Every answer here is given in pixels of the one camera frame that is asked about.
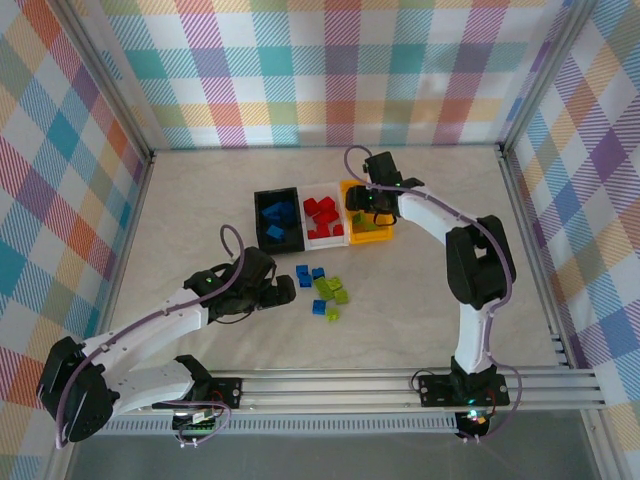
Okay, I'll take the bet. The yellow plastic bin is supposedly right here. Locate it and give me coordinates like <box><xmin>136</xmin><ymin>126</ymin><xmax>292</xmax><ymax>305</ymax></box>
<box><xmin>339</xmin><ymin>178</ymin><xmax>396</xmax><ymax>246</ymax></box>

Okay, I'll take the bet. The black plastic bin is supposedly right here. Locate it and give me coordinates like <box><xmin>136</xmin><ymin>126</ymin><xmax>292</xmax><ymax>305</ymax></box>
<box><xmin>253</xmin><ymin>187</ymin><xmax>306</xmax><ymax>253</ymax></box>

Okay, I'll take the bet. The clear white plastic bin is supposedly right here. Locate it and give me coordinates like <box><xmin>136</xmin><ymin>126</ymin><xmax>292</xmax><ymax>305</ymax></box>
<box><xmin>298</xmin><ymin>183</ymin><xmax>350</xmax><ymax>250</ymax></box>

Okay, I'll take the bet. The left controller board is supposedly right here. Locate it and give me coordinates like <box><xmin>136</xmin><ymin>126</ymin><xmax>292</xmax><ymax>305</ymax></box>
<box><xmin>172</xmin><ymin>407</ymin><xmax>224</xmax><ymax>434</ymax></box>

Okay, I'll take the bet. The controller board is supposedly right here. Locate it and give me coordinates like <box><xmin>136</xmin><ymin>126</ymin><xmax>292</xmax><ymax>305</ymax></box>
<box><xmin>457</xmin><ymin>408</ymin><xmax>491</xmax><ymax>436</ymax></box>
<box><xmin>172</xmin><ymin>407</ymin><xmax>224</xmax><ymax>434</ymax></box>

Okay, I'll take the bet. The right controller board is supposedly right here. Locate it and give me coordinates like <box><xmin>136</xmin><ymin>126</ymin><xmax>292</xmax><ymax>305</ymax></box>
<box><xmin>457</xmin><ymin>408</ymin><xmax>491</xmax><ymax>436</ymax></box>

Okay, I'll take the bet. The thin black left gripper cable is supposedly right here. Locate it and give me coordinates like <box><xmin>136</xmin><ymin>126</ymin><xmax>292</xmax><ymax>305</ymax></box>
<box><xmin>209</xmin><ymin>308</ymin><xmax>254</xmax><ymax>325</ymax></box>

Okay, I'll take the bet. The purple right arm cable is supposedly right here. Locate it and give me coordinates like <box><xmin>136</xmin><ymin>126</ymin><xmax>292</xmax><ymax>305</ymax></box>
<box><xmin>343</xmin><ymin>144</ymin><xmax>524</xmax><ymax>444</ymax></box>

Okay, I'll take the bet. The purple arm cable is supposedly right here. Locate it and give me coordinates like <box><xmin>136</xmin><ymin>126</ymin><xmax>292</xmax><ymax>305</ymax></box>
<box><xmin>343</xmin><ymin>144</ymin><xmax>524</xmax><ymax>444</ymax></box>
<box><xmin>55</xmin><ymin>224</ymin><xmax>249</xmax><ymax>450</ymax></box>

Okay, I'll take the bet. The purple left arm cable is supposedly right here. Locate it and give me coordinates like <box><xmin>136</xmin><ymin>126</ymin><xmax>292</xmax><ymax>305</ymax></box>
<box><xmin>55</xmin><ymin>224</ymin><xmax>249</xmax><ymax>450</ymax></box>

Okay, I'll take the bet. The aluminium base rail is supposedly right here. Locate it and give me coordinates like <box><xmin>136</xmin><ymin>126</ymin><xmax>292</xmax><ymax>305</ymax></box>
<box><xmin>107</xmin><ymin>367</ymin><xmax>607</xmax><ymax>417</ymax></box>

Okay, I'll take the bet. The aluminium side rail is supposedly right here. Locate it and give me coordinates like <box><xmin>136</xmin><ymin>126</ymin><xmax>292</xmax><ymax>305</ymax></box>
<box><xmin>97</xmin><ymin>149</ymin><xmax>157</xmax><ymax>346</ymax></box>
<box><xmin>497</xmin><ymin>143</ymin><xmax>574</xmax><ymax>369</ymax></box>

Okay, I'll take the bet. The grey slotted cable duct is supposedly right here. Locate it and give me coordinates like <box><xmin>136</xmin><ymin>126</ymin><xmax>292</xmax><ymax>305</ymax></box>
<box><xmin>79</xmin><ymin>417</ymin><xmax>459</xmax><ymax>437</ymax></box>

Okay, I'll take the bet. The aluminium frame post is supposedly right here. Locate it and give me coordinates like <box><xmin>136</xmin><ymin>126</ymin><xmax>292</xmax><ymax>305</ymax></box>
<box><xmin>499</xmin><ymin>0</ymin><xmax>596</xmax><ymax>156</ymax></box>
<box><xmin>52</xmin><ymin>0</ymin><xmax>156</xmax><ymax>166</ymax></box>

